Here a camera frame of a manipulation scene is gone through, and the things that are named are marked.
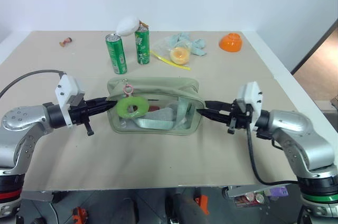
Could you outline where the green plush ring keychain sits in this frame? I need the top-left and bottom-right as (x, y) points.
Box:
(115, 96), (148, 119)

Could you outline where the grey cloth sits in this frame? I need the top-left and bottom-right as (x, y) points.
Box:
(144, 108), (175, 125)

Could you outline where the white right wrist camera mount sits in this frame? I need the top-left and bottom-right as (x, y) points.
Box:
(235, 81), (265, 133)

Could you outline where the green pouch with clear window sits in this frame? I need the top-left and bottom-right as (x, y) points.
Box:
(106, 76), (206, 136)

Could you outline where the purple packet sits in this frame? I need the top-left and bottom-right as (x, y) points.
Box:
(268, 186), (289, 198)

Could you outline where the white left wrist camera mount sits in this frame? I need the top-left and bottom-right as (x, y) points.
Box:
(54, 74), (86, 130)

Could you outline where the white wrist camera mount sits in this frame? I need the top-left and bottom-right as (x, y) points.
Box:
(235, 81), (265, 133)
(54, 74), (86, 130)

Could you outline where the pale green webbing strap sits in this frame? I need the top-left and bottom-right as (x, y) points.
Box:
(131, 96), (196, 130)

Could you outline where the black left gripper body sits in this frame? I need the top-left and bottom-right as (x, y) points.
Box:
(69, 99), (95, 137)

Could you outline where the orange black clamp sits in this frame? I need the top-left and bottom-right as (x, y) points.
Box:
(195, 193), (211, 216)
(72, 206), (88, 224)

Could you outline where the clear zip bag yellow strip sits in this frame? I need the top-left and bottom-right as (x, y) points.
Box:
(149, 36), (192, 72)

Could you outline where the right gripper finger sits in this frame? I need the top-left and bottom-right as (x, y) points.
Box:
(204, 100), (233, 113)
(198, 108), (231, 126)

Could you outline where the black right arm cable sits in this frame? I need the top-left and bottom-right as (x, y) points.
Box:
(246, 125), (301, 185)

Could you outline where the green soda can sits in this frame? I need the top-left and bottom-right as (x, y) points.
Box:
(105, 33), (128, 75)
(134, 25), (152, 66)

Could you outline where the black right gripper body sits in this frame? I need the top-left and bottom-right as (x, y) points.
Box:
(227, 103), (254, 135)

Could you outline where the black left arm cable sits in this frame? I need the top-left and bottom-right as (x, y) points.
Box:
(0, 69), (67, 98)

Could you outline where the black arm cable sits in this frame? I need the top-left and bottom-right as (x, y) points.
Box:
(0, 69), (67, 98)
(246, 125), (301, 185)

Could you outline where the orange bowl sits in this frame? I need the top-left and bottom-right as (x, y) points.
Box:
(218, 32), (244, 53)

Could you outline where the dark rounded shape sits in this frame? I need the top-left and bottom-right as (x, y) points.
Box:
(164, 186), (209, 224)

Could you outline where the pink keychain clasp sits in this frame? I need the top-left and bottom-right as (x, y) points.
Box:
(123, 83), (134, 98)

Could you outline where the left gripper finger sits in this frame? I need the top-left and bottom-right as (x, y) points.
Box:
(90, 102), (119, 117)
(89, 97), (114, 107)

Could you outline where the clear box of cans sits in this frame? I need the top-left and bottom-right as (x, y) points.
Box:
(226, 184), (289, 208)

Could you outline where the light blue cloth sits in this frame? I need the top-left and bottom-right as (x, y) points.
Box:
(168, 32), (208, 57)

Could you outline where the white oval plush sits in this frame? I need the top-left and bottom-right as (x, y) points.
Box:
(116, 15), (141, 37)

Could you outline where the yellow round bowl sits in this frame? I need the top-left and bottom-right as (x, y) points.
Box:
(169, 46), (191, 66)

